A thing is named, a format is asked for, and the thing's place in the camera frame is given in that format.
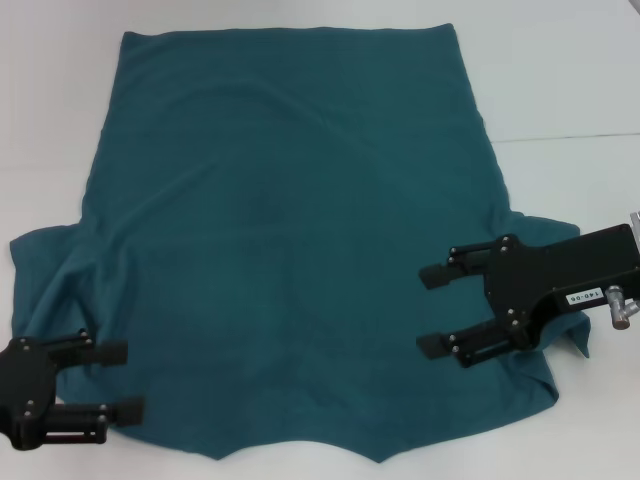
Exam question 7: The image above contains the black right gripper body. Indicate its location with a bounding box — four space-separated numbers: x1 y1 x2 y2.
482 223 640 351

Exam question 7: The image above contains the teal blue shirt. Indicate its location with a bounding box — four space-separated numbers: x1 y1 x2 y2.
8 22 594 451

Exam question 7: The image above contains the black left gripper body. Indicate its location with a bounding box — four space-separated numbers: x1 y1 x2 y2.
0 335 64 452

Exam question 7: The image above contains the silver metal plug fitting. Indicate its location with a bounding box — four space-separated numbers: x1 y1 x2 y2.
603 283 640 331

